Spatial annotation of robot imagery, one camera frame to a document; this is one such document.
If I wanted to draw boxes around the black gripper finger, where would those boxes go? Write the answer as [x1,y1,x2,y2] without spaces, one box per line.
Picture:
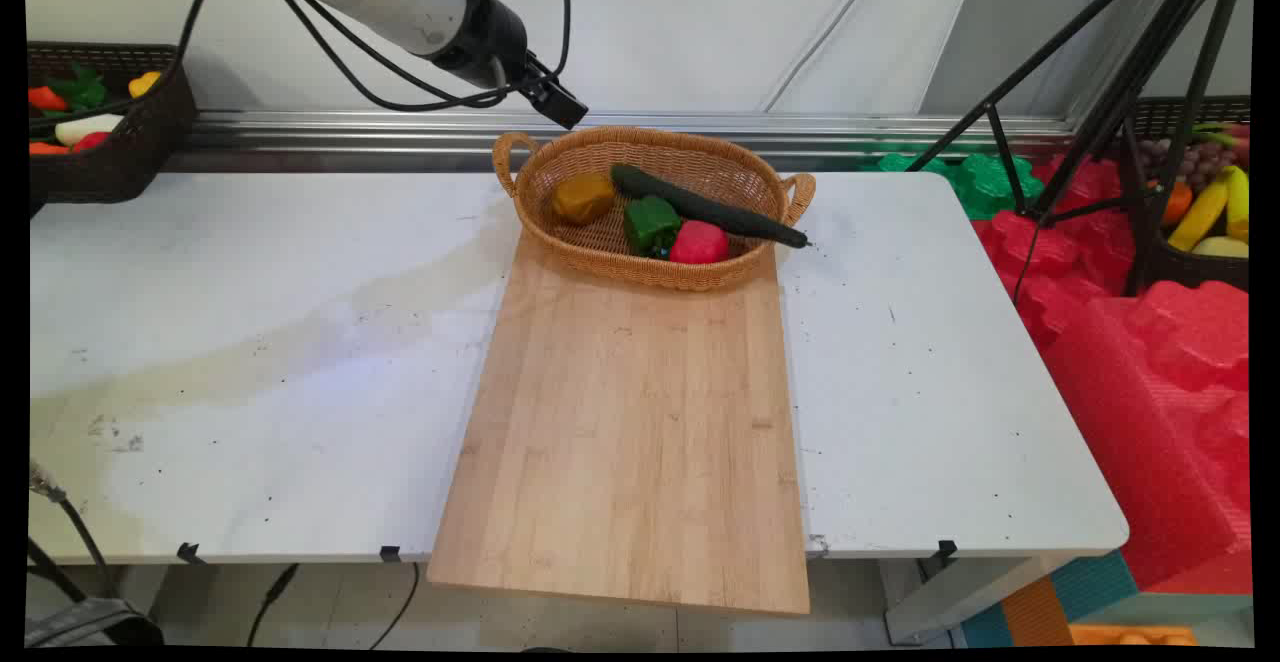
[522,57,589,119]
[515,74,583,131]

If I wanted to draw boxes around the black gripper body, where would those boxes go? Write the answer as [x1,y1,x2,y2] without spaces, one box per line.
[430,0,531,91]

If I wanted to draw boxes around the yellow toy bell pepper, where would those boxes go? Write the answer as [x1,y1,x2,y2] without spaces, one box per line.
[551,172,616,225]

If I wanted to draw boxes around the green toy bell pepper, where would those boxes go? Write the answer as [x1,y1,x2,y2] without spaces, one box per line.
[624,195,683,258]

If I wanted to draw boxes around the dark green toy cucumber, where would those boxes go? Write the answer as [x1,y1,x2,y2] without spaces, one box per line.
[610,163,809,249]

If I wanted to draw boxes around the red toy bell pepper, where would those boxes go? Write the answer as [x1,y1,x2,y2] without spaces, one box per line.
[668,220,731,265]

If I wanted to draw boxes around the wooden cutting board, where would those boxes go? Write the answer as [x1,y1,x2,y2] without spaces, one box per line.
[427,232,811,615]

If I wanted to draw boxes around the dark woven vegetable basket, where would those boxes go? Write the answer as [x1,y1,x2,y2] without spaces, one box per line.
[28,42,198,205]

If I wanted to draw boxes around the green toy leafy vegetable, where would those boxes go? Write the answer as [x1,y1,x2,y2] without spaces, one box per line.
[45,64,108,111]

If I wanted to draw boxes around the white toy radish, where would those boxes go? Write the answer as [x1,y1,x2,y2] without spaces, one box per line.
[55,113,124,147]

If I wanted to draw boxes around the green foam puzzle mat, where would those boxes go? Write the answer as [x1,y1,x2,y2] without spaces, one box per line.
[860,147,1046,221]

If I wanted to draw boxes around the red foam puzzle mat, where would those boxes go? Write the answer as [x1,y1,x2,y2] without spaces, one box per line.
[972,154,1146,348]

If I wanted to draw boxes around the black tripod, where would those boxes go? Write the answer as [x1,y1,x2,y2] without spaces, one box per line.
[905,0,1251,298]

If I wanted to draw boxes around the white table leg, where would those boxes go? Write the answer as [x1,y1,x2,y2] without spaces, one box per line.
[885,554,1066,645]

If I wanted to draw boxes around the purple toy grapes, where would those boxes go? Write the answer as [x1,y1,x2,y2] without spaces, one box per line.
[1140,139,1236,193]

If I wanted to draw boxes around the yellow toy banana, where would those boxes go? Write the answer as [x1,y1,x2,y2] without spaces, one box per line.
[1225,164,1251,243]
[1167,170,1231,252]

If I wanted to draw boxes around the dark woven fruit basket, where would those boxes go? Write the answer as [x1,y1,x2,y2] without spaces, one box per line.
[1130,95,1251,293]

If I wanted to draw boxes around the red and green toy fruit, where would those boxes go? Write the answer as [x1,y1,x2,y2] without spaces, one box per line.
[1192,122,1251,168]

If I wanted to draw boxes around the large red foam slab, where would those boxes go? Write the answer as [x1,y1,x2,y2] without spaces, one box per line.
[1040,280,1253,593]

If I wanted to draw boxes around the black bag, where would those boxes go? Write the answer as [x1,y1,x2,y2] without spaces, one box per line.
[25,597,166,648]

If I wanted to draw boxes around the orange foam mat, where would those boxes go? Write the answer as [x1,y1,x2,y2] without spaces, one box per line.
[1068,624,1199,647]

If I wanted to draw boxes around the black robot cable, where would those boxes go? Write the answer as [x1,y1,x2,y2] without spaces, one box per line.
[265,0,513,113]
[270,0,573,103]

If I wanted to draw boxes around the tan wicker basket with handles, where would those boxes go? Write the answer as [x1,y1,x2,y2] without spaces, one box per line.
[492,125,817,292]

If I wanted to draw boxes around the aluminium wall rail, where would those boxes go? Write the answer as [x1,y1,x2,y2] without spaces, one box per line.
[165,110,1076,175]

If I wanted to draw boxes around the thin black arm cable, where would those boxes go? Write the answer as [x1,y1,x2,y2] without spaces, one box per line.
[28,0,213,128]

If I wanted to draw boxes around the black floor cable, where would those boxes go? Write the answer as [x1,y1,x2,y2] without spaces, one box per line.
[370,562,421,651]
[247,564,301,648]

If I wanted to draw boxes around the black cable with metal connector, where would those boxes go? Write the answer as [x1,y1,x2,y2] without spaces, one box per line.
[28,460,121,593]

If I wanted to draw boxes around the thick black cable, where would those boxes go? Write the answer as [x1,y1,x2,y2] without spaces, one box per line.
[28,538,91,605]

